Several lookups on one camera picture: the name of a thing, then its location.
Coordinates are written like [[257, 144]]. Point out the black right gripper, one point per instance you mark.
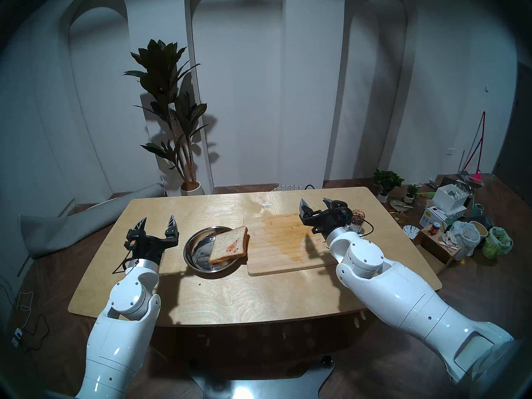
[[328, 221]]

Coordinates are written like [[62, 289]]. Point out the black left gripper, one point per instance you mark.
[[149, 246]]

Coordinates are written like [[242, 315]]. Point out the round steel plate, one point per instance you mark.
[[197, 248]]

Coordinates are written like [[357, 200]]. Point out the slice of white bread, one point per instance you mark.
[[228, 246]]

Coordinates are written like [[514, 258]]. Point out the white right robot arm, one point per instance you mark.
[[399, 294]]

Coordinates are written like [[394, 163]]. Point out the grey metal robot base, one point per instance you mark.
[[257, 385]]

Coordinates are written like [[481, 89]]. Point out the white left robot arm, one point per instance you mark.
[[120, 327]]

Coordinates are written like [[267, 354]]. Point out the glass jam jar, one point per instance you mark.
[[358, 221]]

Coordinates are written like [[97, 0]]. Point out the white plant pot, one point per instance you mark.
[[191, 189]]

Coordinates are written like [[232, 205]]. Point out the wooden cutting board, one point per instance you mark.
[[282, 244]]

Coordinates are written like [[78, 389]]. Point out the bushy small potted plant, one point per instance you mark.
[[387, 180]]

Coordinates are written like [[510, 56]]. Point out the round dish with utensil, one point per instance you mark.
[[399, 205]]

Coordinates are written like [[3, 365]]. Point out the tiny potted plant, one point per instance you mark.
[[410, 192]]

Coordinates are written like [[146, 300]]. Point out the white patterned bowl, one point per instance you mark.
[[411, 232]]

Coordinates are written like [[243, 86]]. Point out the white yellow carton box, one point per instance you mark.
[[432, 217]]

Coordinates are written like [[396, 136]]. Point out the small red lidded jar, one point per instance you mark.
[[435, 228]]

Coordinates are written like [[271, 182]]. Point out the brown cardboard box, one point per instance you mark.
[[436, 246]]

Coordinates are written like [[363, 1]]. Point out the white open box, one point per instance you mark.
[[449, 200]]

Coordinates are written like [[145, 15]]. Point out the white plastic bag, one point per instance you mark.
[[463, 236]]

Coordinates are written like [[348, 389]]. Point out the tall dark green plant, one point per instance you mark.
[[160, 70]]

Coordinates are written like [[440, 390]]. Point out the grey green jug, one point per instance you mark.
[[479, 210]]

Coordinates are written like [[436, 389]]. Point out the beige cup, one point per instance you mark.
[[479, 228]]

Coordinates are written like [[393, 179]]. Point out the white power strip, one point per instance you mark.
[[16, 338]]

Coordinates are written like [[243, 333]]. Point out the green plastic bag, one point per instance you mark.
[[496, 242]]

